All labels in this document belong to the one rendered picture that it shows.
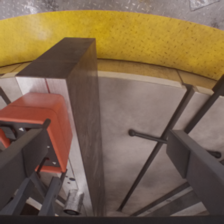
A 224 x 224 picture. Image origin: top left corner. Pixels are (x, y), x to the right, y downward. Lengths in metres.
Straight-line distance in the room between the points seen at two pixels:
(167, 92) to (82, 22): 0.63
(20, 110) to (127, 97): 0.59
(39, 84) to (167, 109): 0.68
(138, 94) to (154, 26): 0.42
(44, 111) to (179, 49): 0.91
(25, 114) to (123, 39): 0.81
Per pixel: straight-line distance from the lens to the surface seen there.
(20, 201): 0.36
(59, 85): 0.42
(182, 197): 1.69
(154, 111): 0.91
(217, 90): 0.88
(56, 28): 1.13
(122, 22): 1.03
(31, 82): 0.46
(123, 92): 0.84
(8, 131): 0.42
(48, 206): 0.33
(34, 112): 0.37
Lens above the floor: 1.02
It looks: 50 degrees down
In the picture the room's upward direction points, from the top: 170 degrees counter-clockwise
